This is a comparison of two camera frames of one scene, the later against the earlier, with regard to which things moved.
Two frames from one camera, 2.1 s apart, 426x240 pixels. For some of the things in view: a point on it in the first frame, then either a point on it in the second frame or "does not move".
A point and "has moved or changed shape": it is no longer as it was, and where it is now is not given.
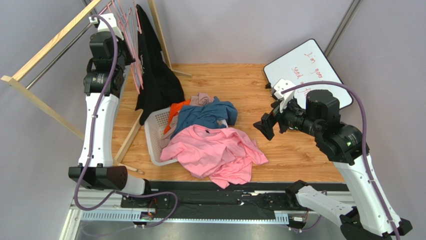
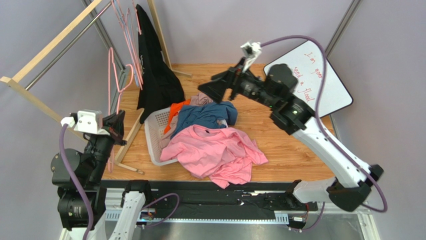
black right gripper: x=276 y=118 -> x=235 y=81
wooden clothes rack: x=15 y=78 does not move
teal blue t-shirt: x=216 y=114 does not move
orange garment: x=174 y=109 does not move
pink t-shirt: x=225 y=155 does not move
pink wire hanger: x=127 y=23 has moved or changed shape
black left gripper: x=129 y=59 -> x=114 y=124
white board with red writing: x=304 y=65 does not move
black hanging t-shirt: x=162 y=86 does not move
